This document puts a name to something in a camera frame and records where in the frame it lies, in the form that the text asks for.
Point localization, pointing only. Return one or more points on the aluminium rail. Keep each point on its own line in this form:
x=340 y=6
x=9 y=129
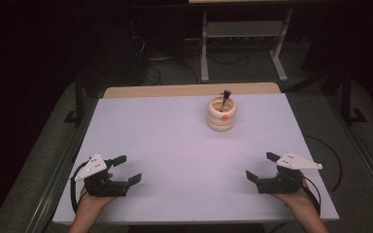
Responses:
x=55 y=181
x=366 y=158

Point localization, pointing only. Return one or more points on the black makeup brush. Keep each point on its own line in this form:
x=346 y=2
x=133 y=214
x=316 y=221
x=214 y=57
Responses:
x=225 y=98

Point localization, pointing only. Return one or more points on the white table board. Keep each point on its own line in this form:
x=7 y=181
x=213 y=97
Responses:
x=175 y=145

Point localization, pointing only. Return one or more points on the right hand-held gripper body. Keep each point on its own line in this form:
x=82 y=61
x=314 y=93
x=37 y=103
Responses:
x=280 y=185

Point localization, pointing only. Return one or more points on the cream ribbed brush holder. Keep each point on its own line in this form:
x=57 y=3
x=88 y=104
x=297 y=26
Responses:
x=221 y=119

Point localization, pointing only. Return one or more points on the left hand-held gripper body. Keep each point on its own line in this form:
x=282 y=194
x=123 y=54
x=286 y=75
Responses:
x=103 y=187

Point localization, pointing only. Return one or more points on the white metal desk frame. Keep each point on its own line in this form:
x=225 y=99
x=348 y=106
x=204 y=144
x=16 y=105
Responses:
x=244 y=29

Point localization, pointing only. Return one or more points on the black metal stand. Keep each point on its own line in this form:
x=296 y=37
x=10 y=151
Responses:
x=78 y=100
x=347 y=97

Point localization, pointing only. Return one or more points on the person's left hand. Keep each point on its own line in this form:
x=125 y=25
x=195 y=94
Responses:
x=92 y=202

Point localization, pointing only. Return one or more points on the person's right hand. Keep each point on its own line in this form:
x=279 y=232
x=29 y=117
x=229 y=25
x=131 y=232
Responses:
x=296 y=200

